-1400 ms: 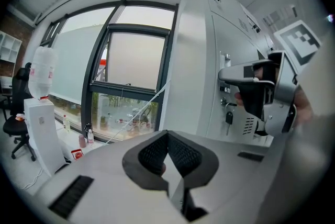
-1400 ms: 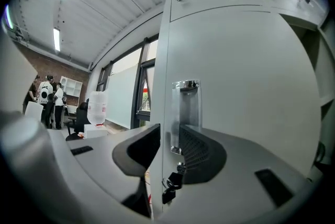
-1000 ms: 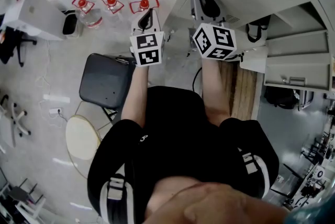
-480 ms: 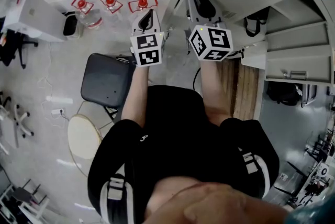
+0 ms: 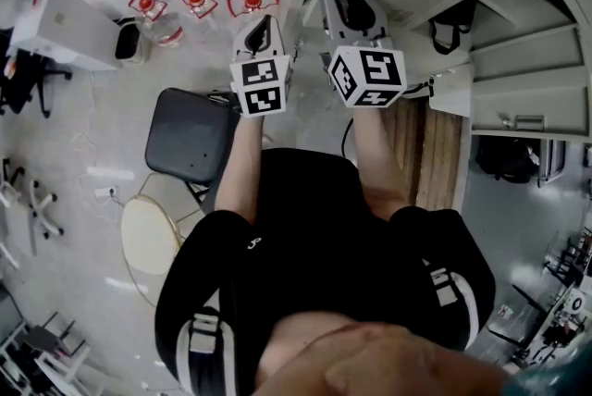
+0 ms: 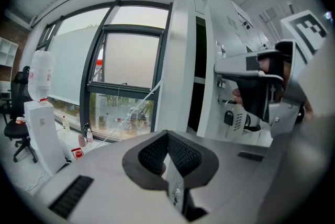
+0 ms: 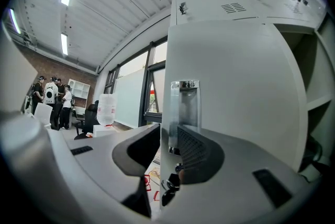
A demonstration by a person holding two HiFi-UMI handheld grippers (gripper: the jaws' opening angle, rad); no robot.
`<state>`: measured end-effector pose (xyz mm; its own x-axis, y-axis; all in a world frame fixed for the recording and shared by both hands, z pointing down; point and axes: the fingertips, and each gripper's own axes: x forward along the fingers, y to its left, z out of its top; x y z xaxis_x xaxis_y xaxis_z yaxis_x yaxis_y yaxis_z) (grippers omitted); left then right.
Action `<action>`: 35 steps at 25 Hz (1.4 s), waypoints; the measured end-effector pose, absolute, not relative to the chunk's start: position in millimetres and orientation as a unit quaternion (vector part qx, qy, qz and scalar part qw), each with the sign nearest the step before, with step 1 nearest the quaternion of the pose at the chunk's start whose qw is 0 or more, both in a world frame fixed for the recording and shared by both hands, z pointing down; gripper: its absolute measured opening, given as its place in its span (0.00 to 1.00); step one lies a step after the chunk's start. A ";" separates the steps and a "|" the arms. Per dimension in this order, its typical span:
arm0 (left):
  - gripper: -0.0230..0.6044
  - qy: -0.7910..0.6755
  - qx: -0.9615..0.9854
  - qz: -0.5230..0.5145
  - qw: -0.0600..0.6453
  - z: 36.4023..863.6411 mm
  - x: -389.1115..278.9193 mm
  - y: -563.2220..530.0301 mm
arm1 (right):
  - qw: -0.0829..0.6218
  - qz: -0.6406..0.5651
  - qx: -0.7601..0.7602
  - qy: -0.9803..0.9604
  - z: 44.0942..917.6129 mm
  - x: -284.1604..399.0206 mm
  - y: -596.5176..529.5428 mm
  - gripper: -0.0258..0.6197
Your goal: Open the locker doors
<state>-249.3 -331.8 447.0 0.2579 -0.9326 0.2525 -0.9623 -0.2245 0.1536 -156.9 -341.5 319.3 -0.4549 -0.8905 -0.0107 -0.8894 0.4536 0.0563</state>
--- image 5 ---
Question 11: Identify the small bin black liner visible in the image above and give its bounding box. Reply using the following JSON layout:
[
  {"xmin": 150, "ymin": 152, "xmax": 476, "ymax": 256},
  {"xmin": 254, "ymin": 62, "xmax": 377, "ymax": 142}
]
[{"xmin": 114, "ymin": 17, "xmax": 152, "ymax": 65}]

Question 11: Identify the person's face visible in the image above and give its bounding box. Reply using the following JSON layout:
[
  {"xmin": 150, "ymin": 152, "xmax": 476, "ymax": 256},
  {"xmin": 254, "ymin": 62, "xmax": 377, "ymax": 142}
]
[{"xmin": 252, "ymin": 314, "xmax": 512, "ymax": 396}]

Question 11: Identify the round white wire-frame table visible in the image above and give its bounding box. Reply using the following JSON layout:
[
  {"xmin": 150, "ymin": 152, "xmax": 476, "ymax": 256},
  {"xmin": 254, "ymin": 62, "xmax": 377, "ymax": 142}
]
[{"xmin": 120, "ymin": 171, "xmax": 204, "ymax": 308}]

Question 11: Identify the black folding chair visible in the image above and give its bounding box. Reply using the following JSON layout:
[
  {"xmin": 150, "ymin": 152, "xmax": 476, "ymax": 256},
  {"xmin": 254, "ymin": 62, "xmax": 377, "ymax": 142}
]
[{"xmin": 144, "ymin": 87, "xmax": 241, "ymax": 204}]

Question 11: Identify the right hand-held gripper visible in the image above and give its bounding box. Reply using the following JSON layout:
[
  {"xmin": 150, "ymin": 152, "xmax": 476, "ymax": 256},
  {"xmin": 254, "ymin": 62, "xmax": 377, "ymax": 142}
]
[{"xmin": 320, "ymin": 0, "xmax": 408, "ymax": 109}]

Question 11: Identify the black fabric bag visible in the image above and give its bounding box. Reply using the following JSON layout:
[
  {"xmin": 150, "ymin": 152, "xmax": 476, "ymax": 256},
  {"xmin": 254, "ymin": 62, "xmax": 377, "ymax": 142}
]
[{"xmin": 428, "ymin": 7, "xmax": 475, "ymax": 56}]

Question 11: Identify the person's left forearm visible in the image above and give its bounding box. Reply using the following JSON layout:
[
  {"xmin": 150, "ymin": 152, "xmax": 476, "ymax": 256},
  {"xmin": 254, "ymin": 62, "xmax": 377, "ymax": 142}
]
[{"xmin": 215, "ymin": 114, "xmax": 265, "ymax": 224}]

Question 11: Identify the person's black shirt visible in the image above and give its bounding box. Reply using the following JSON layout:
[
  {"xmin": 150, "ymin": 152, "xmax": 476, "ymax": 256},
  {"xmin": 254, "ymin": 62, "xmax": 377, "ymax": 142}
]
[{"xmin": 154, "ymin": 147, "xmax": 497, "ymax": 396}]

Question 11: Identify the white cardboard box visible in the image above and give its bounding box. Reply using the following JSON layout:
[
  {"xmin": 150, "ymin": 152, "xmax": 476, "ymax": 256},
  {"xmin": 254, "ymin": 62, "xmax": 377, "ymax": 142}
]
[{"xmin": 8, "ymin": 0, "xmax": 124, "ymax": 71}]

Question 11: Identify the white office chair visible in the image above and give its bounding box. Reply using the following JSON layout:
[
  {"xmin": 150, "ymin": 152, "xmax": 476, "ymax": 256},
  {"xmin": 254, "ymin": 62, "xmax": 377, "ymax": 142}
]
[{"xmin": 0, "ymin": 157, "xmax": 66, "ymax": 270}]

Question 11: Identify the grey metal case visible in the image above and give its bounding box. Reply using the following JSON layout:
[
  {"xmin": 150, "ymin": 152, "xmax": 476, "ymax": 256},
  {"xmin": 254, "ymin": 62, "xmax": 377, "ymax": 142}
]
[{"xmin": 536, "ymin": 139, "xmax": 568, "ymax": 190}]

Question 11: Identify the black cable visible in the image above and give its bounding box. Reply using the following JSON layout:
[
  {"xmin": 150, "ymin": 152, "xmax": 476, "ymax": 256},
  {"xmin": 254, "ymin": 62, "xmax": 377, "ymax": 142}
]
[{"xmin": 340, "ymin": 118, "xmax": 356, "ymax": 160}]

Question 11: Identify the black backpack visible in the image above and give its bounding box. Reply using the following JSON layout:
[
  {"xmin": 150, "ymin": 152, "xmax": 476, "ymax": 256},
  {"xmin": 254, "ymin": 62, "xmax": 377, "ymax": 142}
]
[{"xmin": 475, "ymin": 137, "xmax": 542, "ymax": 186}]

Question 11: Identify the person's right forearm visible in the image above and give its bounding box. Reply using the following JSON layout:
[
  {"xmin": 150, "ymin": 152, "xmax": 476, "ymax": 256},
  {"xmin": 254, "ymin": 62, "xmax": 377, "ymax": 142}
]
[{"xmin": 353, "ymin": 106, "xmax": 413, "ymax": 222}]

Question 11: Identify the white wire rack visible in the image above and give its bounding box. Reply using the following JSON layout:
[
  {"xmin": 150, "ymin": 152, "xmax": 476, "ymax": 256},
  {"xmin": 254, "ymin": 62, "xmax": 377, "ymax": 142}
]
[{"xmin": 0, "ymin": 322, "xmax": 93, "ymax": 396}]

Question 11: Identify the black office chair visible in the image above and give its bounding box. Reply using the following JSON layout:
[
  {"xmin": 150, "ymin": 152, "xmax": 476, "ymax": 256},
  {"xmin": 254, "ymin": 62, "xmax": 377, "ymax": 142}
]
[{"xmin": 0, "ymin": 28, "xmax": 74, "ymax": 118}]

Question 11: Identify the black metal stool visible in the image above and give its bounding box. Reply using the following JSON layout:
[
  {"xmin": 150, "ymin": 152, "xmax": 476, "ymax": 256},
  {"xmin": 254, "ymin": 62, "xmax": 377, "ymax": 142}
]
[{"xmin": 20, "ymin": 313, "xmax": 88, "ymax": 368}]

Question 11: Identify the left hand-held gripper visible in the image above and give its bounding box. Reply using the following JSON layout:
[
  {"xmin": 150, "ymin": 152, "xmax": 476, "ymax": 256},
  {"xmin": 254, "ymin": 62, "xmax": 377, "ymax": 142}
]
[{"xmin": 229, "ymin": 16, "xmax": 291, "ymax": 118}]

